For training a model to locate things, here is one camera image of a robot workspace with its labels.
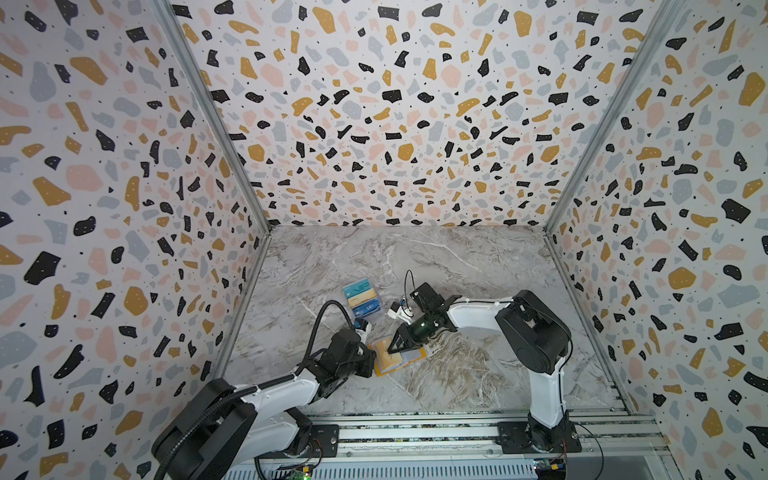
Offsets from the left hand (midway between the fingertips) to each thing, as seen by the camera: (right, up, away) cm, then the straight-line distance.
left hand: (382, 352), depth 86 cm
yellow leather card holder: (+7, -1, 0) cm, 7 cm away
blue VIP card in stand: (-6, +11, +8) cm, 15 cm away
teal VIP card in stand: (-9, +17, +10) cm, 22 cm away
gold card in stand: (-8, +14, +9) cm, 19 cm away
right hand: (+3, +2, 0) cm, 3 cm away
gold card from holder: (+1, -2, 0) cm, 2 cm away
